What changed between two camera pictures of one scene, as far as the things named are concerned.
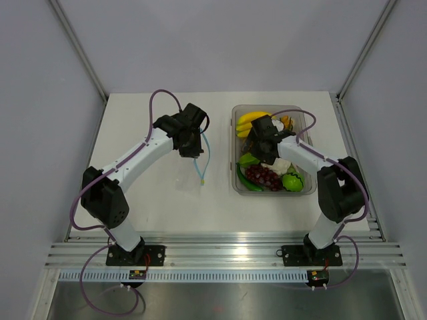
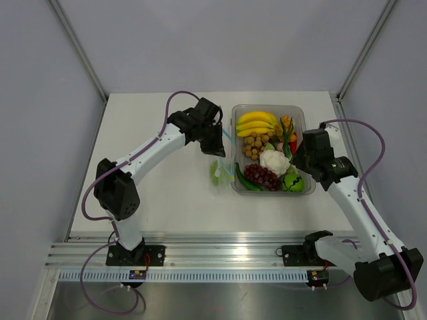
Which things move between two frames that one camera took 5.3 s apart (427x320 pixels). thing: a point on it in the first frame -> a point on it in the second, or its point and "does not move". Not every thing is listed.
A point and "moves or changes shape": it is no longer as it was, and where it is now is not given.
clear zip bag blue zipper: [202, 179] -> [222, 169]
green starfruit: [247, 159] -> [219, 175]
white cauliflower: [279, 166] does not move
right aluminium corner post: [385, 12] does not move
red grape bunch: [263, 176] does not move
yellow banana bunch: [243, 125] does not move
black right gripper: [268, 159] -> [297, 159]
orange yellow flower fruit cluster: [287, 122] does not move
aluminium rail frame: [225, 251] does not move
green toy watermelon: [293, 181] moves or changes shape
